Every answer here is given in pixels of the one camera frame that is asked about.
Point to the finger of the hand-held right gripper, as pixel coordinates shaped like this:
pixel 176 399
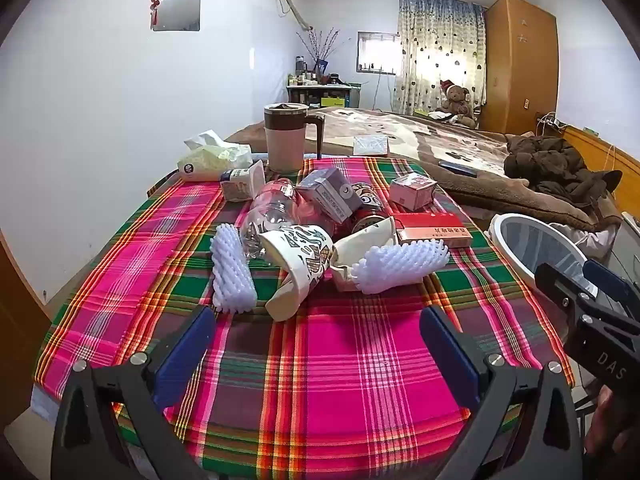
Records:
pixel 610 280
pixel 560 285

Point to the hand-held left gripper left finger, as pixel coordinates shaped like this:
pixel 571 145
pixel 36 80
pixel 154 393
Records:
pixel 185 345

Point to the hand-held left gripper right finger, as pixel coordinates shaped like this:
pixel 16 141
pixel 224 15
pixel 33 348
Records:
pixel 450 355

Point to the round white mirror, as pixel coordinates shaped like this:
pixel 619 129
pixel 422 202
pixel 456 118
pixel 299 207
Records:
pixel 530 240

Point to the white foam fruit net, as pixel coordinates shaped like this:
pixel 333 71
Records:
pixel 232 270
pixel 400 265

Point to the crushed white paper cup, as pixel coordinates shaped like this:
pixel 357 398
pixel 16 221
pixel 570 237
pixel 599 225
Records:
pixel 357 250

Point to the patterned paper cup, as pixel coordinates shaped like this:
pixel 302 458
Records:
pixel 297 260

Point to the clear plastic bottle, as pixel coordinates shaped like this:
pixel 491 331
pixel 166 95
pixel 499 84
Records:
pixel 267 215

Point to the red soda can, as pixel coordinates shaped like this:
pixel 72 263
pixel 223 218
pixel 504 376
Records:
pixel 367 210

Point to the small pink box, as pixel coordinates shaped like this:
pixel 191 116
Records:
pixel 412 191

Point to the purple milk carton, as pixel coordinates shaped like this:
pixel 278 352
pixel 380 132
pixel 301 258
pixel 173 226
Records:
pixel 327 192

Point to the person's right hand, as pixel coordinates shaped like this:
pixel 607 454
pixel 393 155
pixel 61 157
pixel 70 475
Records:
pixel 605 420

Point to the white bedding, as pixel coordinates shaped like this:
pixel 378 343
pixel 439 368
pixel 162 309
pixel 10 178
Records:
pixel 595 240

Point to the plaid tablecloth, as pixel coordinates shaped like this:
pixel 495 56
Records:
pixel 350 360

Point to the dark brown clothes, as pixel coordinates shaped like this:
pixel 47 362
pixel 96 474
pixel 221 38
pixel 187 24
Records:
pixel 550 165

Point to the wooden headboard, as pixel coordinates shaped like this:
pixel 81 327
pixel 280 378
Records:
pixel 600 155

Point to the red flat box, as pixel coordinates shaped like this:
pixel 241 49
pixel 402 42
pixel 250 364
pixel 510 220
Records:
pixel 435 230

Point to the dark phone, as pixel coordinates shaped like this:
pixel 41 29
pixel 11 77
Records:
pixel 457 168

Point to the white power strip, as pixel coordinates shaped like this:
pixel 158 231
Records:
pixel 550 121

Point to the wooden door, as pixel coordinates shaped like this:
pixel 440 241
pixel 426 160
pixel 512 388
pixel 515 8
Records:
pixel 20 335

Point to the white yogurt cup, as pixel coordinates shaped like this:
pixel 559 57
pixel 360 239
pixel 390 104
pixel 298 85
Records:
pixel 240 185

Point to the yellow tissue pack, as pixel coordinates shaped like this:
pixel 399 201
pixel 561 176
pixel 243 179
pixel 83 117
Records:
pixel 210 162

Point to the brown patterned bed blanket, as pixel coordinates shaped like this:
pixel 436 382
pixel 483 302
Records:
pixel 440 145

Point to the brown teddy bear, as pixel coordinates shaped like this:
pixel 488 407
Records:
pixel 457 102

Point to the clear plastic packet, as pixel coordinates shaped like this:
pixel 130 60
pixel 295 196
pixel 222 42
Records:
pixel 370 145

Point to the beige brown lidded mug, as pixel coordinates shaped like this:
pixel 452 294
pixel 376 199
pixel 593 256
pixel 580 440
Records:
pixel 285 140

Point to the wooden wardrobe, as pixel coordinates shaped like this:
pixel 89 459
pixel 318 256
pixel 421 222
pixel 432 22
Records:
pixel 520 60

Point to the heart print curtain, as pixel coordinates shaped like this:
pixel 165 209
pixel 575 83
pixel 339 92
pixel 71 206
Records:
pixel 440 50

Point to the small window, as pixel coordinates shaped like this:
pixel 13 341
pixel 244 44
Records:
pixel 377 52

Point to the dried branches in vase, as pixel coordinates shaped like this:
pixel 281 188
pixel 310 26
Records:
pixel 317 50

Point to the red hanging ornament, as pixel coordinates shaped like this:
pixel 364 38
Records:
pixel 156 5

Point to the square wall mirror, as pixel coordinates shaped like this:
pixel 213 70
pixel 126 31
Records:
pixel 180 7

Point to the white wall pipe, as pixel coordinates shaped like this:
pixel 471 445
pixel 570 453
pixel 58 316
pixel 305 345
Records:
pixel 292 7

